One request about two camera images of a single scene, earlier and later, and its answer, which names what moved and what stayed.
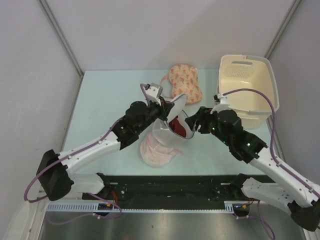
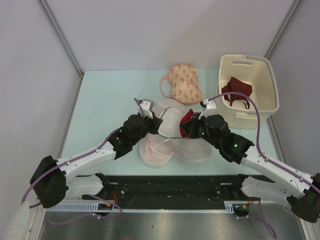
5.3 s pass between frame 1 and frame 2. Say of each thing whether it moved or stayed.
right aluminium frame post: stayed
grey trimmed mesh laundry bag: moved
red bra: moved
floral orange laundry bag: stayed
